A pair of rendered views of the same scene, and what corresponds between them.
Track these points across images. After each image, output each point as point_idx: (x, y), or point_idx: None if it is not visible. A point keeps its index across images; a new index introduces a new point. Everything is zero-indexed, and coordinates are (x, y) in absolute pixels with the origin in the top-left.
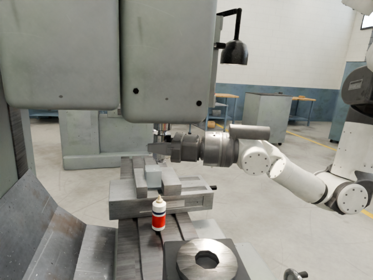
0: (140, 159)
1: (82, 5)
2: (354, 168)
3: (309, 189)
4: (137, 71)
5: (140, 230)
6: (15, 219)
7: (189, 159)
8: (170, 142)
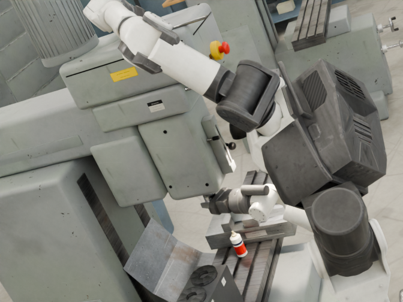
0: (264, 174)
1: (131, 161)
2: None
3: (307, 226)
4: (167, 177)
5: (228, 257)
6: (147, 254)
7: (224, 212)
8: None
